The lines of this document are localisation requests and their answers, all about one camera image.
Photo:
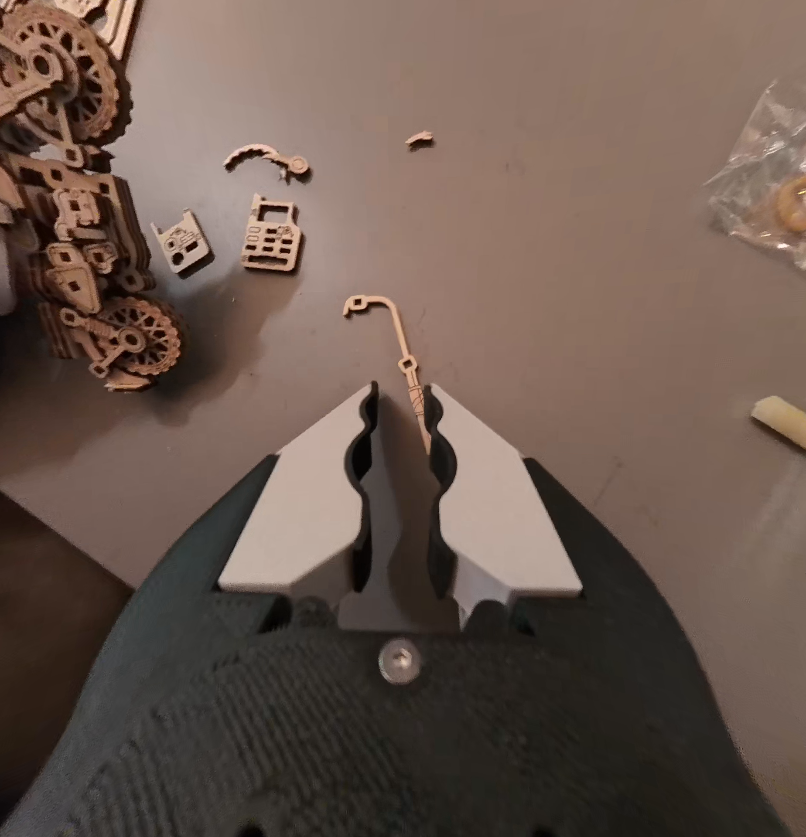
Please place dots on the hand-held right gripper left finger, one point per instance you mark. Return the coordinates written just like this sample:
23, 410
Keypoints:
298, 523

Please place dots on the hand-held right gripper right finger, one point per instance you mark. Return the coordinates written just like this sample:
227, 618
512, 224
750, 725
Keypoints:
501, 523

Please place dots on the wooden motorcycle model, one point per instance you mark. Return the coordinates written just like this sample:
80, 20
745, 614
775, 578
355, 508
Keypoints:
69, 216

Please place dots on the hook-shaped wooden part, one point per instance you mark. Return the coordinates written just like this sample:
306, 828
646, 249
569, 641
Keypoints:
401, 340

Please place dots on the grey desk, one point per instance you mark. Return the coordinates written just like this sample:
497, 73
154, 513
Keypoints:
540, 294

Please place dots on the small square wooden piece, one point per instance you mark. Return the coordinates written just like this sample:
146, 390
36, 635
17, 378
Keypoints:
184, 245

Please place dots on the slotted wooden piece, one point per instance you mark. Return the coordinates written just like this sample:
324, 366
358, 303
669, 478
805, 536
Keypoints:
272, 235

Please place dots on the curved toothed wooden piece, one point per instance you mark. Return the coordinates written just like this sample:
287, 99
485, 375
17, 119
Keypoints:
252, 152

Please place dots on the brown sweater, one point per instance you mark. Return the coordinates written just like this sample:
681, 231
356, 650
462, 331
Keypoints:
43, 654

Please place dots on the pale wax stick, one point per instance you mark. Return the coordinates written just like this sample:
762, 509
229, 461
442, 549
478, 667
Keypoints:
789, 425

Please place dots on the tiny wooden fragment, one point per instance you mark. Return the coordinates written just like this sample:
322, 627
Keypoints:
419, 138

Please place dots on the clear plastic bag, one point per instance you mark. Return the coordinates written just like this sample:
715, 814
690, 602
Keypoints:
756, 196

